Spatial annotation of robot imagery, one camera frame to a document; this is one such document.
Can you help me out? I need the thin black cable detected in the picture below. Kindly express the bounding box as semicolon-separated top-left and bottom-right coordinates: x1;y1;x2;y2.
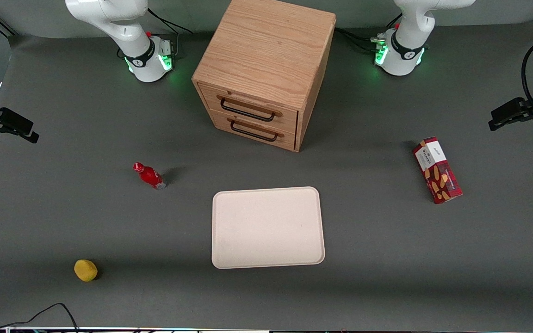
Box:
0;303;80;332

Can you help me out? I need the wooden drawer with scratched front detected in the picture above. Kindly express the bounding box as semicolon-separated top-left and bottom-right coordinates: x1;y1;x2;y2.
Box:
198;82;299;136

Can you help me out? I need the cream rectangular tray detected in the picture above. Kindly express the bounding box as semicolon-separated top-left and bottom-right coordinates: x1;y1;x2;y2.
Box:
211;186;326;270

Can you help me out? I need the wooden drawer with plain front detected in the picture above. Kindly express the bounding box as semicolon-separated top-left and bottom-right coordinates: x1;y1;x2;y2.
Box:
211;109;297;151

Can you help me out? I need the black right arm base cable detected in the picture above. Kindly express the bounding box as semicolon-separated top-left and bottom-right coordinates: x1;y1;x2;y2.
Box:
147;8;193;58

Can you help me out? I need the red tartan shortbread cookie box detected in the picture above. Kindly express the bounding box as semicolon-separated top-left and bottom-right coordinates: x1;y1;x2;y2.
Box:
412;136;464;205

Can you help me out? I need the long black drawer handle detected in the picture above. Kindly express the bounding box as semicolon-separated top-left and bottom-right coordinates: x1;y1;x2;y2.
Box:
217;95;283;123

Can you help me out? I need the wooden drawer cabinet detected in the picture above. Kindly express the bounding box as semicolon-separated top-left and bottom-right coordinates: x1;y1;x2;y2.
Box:
192;0;337;153

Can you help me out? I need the black left arm base cable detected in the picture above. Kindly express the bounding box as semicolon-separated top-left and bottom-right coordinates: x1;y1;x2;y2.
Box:
334;13;403;52

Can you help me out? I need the yellow sponge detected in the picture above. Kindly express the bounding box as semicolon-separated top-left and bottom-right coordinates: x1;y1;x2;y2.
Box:
74;259;99;282

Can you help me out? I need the red plastic bottle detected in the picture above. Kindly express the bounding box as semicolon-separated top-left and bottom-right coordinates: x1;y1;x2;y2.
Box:
133;162;167;191

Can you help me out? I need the short black drawer handle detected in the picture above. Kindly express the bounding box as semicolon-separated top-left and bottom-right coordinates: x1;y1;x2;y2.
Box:
227;118;285;142

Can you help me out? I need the black arm base cable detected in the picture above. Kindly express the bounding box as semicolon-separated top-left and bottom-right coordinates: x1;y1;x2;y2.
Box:
147;8;193;58
334;13;403;52

